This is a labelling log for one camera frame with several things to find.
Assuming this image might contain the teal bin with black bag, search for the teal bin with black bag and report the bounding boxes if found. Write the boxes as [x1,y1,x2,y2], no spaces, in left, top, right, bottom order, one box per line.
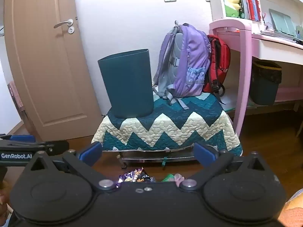
[249,60,283,106]

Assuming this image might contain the purple backpack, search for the purple backpack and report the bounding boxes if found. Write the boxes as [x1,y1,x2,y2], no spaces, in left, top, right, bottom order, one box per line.
[152,21,212,110]

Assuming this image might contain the pink mesh pouf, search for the pink mesh pouf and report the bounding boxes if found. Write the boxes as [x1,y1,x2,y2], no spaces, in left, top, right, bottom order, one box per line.
[174,173,186,187]

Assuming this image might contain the green yellow plush toy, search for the green yellow plush toy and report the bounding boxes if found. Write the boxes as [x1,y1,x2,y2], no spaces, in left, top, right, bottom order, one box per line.
[223,0,243,18]

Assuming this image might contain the purple flame snack packet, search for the purple flame snack packet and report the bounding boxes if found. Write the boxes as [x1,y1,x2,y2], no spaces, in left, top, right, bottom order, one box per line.
[117,167,152,188]

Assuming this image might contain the white bookshelf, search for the white bookshelf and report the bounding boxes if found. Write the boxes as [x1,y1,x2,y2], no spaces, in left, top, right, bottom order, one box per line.
[205,0,303,22]

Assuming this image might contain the low metal table frame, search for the low metal table frame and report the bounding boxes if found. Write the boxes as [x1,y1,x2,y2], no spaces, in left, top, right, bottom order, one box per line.
[116,149,197,170]

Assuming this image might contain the red backpack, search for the red backpack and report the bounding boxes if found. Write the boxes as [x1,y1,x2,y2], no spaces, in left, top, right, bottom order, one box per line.
[202,34,231,105]

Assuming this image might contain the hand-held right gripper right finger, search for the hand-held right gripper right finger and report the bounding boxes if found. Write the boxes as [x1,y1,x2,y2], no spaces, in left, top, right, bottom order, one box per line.
[179,142,273,191]

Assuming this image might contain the pink desk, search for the pink desk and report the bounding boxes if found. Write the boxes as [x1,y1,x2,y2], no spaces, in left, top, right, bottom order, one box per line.
[209,19,303,138]

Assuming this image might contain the person's left hand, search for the person's left hand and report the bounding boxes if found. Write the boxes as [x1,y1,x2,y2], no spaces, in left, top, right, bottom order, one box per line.
[0,181,11,219]

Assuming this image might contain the orange patterned cloth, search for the orange patterned cloth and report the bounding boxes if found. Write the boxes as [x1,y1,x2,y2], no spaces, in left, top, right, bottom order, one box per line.
[283,189,303,227]

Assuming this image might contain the teal zigzag quilt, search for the teal zigzag quilt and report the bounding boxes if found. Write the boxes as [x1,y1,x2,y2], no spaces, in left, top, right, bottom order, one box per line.
[91,92,244,158]

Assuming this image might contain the stack of papers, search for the stack of papers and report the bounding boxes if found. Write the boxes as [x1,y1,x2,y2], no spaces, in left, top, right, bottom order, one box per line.
[260,29,298,42]

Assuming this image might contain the row of red books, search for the row of red books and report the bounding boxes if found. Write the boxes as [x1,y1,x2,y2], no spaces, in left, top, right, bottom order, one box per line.
[237,0,261,21]

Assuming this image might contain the silver door handle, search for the silver door handle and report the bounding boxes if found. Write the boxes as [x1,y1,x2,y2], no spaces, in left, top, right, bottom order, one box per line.
[53,19,74,29]

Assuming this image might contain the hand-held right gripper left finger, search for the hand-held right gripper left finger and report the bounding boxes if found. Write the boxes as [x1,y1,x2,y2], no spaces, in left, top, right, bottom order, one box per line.
[26,141,117,192]

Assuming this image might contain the pale green board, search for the pale green board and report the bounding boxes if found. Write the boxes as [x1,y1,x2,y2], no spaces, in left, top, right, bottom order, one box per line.
[269,9,298,37]

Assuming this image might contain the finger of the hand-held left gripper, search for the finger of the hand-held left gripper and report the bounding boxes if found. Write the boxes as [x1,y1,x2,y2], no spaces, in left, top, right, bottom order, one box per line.
[0,134,36,145]
[35,140,70,157]

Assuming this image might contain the beige wooden door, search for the beige wooden door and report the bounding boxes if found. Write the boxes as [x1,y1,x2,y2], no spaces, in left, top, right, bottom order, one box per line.
[3,0,104,143]

